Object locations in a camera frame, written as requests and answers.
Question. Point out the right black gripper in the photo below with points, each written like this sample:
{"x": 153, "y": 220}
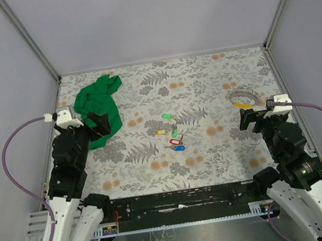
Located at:
{"x": 252, "y": 119}

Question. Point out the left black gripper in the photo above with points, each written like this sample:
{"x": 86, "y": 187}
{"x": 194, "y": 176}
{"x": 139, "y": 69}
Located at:
{"x": 91, "y": 127}

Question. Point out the yellow key tag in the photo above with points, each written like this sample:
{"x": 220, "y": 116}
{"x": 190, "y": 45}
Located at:
{"x": 161, "y": 132}

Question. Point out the red key tag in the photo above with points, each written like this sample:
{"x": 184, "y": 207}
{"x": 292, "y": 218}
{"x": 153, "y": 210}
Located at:
{"x": 176, "y": 141}

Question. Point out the blue key tag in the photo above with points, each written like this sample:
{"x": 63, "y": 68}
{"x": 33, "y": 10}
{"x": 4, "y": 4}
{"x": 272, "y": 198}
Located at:
{"x": 176, "y": 148}

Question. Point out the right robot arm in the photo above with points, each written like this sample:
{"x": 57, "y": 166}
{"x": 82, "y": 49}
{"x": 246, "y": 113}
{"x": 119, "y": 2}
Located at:
{"x": 296, "y": 182}

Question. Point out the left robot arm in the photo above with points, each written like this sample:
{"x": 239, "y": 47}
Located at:
{"x": 71, "y": 217}

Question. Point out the green cloth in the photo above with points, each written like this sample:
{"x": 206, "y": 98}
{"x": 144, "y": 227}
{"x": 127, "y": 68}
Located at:
{"x": 97, "y": 98}

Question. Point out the floral table mat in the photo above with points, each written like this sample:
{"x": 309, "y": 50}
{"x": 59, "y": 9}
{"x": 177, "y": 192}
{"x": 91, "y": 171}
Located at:
{"x": 135, "y": 161}

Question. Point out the light green key tag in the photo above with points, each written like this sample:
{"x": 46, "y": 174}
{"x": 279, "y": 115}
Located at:
{"x": 166, "y": 116}

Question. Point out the dark green key tag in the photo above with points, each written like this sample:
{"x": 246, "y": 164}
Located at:
{"x": 174, "y": 131}

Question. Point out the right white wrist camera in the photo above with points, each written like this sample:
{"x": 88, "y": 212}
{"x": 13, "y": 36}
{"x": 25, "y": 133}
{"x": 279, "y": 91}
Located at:
{"x": 278, "y": 105}

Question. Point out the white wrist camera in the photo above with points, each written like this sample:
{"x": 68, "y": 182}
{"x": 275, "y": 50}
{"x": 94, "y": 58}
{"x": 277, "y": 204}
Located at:
{"x": 278, "y": 105}
{"x": 67, "y": 117}

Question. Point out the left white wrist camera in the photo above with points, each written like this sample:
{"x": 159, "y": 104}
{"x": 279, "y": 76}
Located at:
{"x": 67, "y": 117}

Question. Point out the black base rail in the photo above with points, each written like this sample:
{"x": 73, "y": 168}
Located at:
{"x": 182, "y": 208}

